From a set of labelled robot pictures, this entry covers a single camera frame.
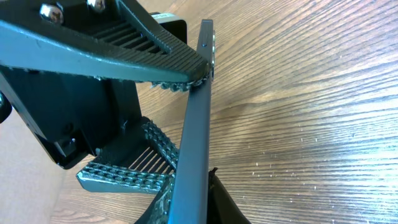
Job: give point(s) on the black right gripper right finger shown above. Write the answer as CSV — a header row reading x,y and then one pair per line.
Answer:
x,y
221,208

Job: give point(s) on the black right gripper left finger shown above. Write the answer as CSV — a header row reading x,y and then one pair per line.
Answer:
x,y
159,209

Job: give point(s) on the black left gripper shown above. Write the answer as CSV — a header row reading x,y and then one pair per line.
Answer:
x,y
74,116

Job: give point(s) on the smartphone with lit screen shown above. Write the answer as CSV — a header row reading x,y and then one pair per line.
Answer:
x,y
190,194

